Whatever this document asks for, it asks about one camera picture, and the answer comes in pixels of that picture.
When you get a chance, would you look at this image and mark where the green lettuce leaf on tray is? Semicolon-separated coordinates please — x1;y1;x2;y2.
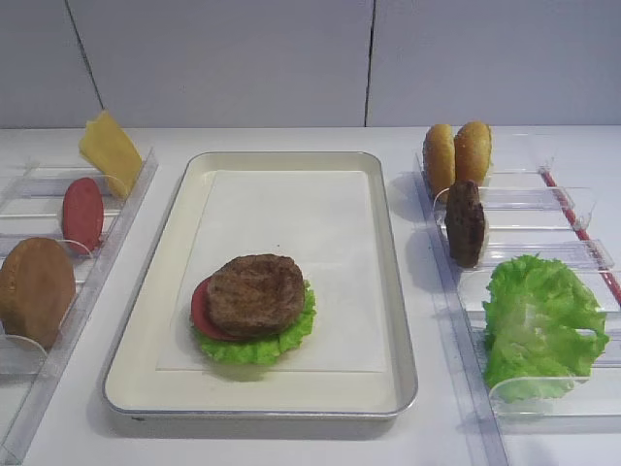
190;280;316;366

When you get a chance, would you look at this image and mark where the brown meat patty rear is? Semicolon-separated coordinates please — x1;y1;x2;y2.
444;181;486;268

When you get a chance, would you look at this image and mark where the green lettuce leaf in rack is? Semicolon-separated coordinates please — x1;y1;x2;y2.
483;255;609;403

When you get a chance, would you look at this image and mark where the cream metal baking tray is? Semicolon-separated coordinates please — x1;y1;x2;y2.
103;152;417;418

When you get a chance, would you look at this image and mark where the brown bun half left rack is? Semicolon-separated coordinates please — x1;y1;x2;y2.
1;237;76;350

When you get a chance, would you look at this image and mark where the clear acrylic right rack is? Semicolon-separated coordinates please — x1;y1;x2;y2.
414;152;620;465

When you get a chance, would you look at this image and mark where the red tomato slice on tray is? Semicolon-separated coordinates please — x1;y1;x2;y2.
190;278;236;342

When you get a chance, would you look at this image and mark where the orange cheese slice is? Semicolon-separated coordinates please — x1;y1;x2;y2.
79;110;143;200

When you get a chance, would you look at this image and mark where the red tomato slice in rack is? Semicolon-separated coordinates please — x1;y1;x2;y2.
62;178;104;254

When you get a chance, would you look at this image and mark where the right burger bun in rack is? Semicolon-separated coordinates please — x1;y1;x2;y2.
454;120;492;185

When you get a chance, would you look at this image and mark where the brown meat patty front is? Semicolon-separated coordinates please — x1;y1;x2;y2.
206;253;305;339

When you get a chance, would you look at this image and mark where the clear acrylic left rack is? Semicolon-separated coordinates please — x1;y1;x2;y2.
0;147;160;466

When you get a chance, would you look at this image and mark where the burger bun in rack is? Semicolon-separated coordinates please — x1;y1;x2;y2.
423;124;456;203
454;120;492;185

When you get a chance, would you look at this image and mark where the brown meat patty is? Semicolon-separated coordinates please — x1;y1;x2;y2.
444;181;486;268
206;253;305;339

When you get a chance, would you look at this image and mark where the clear acrylic rack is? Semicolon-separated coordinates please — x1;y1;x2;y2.
0;147;160;466
414;152;620;465

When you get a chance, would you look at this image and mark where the left burger bun in rack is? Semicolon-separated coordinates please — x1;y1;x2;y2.
423;124;456;203

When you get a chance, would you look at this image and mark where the white paper tray liner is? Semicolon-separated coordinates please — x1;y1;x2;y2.
156;171;387;373

